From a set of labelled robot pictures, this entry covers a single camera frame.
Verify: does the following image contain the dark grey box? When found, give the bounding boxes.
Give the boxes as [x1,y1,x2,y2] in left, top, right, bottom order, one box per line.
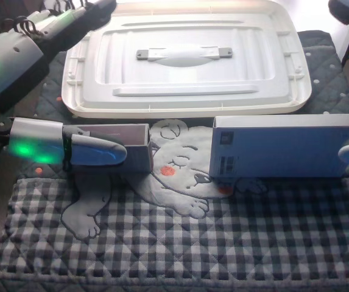
[69,122,153,175]

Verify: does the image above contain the white plastic storage lid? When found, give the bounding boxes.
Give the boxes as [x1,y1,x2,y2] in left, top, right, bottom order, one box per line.
[60,0,313,119]

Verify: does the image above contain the white cardboard box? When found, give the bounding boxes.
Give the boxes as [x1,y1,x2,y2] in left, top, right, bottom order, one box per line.
[208,113,349,179]

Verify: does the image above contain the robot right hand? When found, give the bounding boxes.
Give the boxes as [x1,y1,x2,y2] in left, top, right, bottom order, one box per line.
[7,117,129,175]

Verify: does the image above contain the grey quilt with bear print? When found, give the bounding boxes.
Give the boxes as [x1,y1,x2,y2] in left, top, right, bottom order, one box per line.
[0,29,349,292]

